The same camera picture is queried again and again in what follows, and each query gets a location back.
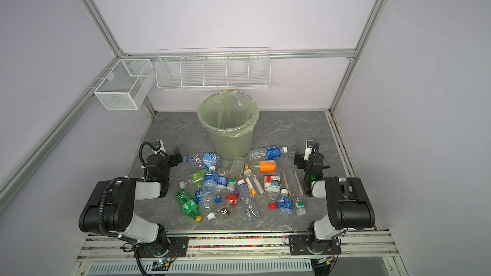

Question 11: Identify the light green label bottle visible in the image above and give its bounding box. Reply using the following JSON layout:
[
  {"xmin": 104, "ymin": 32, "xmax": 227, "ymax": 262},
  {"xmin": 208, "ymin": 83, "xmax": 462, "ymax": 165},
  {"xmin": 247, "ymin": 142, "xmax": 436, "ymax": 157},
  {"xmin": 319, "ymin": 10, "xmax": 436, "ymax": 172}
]
[{"xmin": 179, "ymin": 169, "xmax": 208, "ymax": 189}]

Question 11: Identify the red white label bottle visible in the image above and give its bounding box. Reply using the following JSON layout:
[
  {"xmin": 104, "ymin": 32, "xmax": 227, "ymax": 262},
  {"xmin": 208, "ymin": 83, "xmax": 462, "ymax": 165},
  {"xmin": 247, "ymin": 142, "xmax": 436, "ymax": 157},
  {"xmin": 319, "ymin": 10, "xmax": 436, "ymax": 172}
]
[{"xmin": 263, "ymin": 175, "xmax": 281, "ymax": 210}]

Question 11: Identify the clear square plastic container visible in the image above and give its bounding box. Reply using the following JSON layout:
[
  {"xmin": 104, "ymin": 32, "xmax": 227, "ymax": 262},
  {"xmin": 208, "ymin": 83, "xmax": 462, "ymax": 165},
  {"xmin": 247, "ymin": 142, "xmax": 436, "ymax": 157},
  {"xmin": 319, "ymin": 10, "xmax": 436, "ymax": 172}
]
[{"xmin": 229, "ymin": 157, "xmax": 246, "ymax": 180}]

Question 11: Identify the dark green soda bottle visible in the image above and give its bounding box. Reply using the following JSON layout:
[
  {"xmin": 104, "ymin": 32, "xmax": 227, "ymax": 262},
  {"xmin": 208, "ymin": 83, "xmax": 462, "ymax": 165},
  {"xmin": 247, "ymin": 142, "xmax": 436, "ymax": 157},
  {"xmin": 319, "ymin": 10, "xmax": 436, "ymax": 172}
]
[{"xmin": 174, "ymin": 189, "xmax": 203, "ymax": 223}]

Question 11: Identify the orange label bottle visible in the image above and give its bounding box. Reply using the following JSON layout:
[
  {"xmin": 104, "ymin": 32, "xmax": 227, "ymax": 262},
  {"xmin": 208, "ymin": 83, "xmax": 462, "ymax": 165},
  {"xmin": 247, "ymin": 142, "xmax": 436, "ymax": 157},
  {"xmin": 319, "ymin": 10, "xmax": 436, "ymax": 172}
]
[{"xmin": 244, "ymin": 160, "xmax": 276, "ymax": 173}]

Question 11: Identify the yellow stripe white cap bottle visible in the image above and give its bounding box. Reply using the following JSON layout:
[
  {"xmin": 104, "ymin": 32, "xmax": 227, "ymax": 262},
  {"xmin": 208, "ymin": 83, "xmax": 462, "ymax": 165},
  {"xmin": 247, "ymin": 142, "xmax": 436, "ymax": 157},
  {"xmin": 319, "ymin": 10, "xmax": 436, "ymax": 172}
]
[{"xmin": 244, "ymin": 169, "xmax": 264, "ymax": 198}]

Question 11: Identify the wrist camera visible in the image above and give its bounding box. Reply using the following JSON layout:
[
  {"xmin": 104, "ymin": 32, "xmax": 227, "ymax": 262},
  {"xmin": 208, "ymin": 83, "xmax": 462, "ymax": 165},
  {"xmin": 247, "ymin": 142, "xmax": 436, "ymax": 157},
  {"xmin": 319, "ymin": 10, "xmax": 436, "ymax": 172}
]
[
  {"xmin": 304, "ymin": 140, "xmax": 316, "ymax": 160},
  {"xmin": 152, "ymin": 139, "xmax": 167, "ymax": 155}
]

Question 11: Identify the clear crushed water bottle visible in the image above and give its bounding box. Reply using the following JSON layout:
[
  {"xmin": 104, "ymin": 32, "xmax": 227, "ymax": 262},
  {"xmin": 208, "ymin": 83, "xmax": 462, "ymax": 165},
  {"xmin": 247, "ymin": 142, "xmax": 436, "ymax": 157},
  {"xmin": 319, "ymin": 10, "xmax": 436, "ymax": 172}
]
[{"xmin": 237, "ymin": 180, "xmax": 260, "ymax": 222}]

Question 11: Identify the crushed light blue label bottle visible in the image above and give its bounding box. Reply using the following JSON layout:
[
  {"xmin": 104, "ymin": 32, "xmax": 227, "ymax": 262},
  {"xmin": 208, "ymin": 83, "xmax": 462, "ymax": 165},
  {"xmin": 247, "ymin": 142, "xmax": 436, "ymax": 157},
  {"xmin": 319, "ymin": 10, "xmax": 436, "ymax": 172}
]
[{"xmin": 182, "ymin": 152, "xmax": 222, "ymax": 169}]

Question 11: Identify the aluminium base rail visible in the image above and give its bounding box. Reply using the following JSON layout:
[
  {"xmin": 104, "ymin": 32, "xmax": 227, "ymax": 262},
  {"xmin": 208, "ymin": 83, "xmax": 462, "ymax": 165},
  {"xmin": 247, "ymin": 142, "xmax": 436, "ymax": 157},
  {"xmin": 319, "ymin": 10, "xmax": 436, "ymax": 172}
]
[{"xmin": 76, "ymin": 229, "xmax": 401, "ymax": 265}]

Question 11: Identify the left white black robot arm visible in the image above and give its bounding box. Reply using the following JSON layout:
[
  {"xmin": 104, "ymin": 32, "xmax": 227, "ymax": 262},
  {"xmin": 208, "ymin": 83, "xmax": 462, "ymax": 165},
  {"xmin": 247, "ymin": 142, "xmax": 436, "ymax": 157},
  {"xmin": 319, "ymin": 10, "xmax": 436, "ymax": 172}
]
[{"xmin": 78, "ymin": 140, "xmax": 188, "ymax": 259}]

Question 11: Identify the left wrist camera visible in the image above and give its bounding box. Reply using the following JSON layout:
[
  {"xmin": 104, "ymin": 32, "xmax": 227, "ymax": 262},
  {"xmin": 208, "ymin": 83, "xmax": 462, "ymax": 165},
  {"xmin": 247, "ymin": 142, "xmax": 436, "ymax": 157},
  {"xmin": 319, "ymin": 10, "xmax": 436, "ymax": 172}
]
[{"xmin": 152, "ymin": 139, "xmax": 167, "ymax": 155}]

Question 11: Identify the green-lined mesh waste bin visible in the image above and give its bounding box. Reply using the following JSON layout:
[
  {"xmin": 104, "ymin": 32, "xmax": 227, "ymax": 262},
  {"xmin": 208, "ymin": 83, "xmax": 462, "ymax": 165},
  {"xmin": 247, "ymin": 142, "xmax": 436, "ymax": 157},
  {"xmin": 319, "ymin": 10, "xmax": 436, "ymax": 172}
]
[{"xmin": 196, "ymin": 90, "xmax": 260, "ymax": 161}]

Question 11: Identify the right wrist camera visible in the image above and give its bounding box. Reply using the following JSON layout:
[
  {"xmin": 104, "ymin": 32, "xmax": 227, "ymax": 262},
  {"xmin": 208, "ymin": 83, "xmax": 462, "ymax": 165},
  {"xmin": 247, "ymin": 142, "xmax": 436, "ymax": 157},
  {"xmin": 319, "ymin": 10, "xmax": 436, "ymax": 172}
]
[{"xmin": 304, "ymin": 140, "xmax": 316, "ymax": 160}]

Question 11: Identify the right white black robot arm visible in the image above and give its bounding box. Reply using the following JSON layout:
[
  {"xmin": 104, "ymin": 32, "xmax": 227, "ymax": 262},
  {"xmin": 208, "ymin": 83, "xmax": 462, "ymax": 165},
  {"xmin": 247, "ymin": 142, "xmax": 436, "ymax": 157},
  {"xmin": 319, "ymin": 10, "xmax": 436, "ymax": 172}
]
[{"xmin": 287, "ymin": 140, "xmax": 375, "ymax": 257}]

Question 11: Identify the clear bottle blue label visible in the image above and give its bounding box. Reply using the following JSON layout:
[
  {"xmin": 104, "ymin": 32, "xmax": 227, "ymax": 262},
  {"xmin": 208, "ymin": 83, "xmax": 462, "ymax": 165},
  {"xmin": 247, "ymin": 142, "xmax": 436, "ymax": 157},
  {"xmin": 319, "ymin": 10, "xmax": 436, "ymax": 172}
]
[{"xmin": 246, "ymin": 145, "xmax": 288, "ymax": 162}]

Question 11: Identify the clear bottle green label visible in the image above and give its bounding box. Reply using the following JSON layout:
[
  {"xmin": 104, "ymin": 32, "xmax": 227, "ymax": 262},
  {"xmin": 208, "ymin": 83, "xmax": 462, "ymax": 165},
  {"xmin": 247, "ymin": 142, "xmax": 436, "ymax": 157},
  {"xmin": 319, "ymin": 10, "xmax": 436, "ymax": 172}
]
[{"xmin": 283, "ymin": 168, "xmax": 308, "ymax": 217}]

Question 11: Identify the small white mesh basket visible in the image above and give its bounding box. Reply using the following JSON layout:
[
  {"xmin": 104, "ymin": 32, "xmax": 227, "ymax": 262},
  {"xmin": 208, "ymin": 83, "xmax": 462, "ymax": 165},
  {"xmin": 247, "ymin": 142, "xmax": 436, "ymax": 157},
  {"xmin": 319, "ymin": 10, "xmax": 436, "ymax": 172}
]
[{"xmin": 95, "ymin": 59, "xmax": 156, "ymax": 111}]

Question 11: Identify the blue label bottle lower right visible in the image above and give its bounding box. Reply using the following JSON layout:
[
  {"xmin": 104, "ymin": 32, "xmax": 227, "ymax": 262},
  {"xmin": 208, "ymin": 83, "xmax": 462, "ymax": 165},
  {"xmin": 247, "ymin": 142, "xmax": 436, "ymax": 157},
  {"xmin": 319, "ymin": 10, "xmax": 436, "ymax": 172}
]
[{"xmin": 277, "ymin": 189, "xmax": 294, "ymax": 230}]

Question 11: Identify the small green cap bottle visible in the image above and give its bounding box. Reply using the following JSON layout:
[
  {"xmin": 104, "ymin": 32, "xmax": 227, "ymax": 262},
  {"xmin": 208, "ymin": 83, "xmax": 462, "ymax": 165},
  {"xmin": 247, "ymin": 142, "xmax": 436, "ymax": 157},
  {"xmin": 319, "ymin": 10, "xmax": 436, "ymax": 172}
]
[{"xmin": 226, "ymin": 178, "xmax": 236, "ymax": 192}]

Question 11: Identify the blue label bottle white cap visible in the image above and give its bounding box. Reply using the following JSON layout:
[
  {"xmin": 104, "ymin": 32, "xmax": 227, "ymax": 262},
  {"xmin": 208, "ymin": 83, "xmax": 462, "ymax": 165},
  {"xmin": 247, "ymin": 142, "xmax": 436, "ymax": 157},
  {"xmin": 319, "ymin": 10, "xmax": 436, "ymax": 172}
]
[{"xmin": 199, "ymin": 166, "xmax": 218, "ymax": 221}]

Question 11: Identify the red cap cola bottle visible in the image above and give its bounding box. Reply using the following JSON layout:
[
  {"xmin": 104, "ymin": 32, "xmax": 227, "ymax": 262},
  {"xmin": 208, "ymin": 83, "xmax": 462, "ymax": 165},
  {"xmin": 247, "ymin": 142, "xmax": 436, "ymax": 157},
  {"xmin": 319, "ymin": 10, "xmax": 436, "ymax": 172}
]
[{"xmin": 215, "ymin": 194, "xmax": 238, "ymax": 219}]

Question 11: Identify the long white wire basket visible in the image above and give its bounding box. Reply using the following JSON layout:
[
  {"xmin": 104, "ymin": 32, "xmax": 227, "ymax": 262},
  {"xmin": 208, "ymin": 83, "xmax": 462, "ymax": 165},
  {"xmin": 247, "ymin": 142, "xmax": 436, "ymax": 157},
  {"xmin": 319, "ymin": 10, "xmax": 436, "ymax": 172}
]
[{"xmin": 155, "ymin": 47, "xmax": 272, "ymax": 89}]

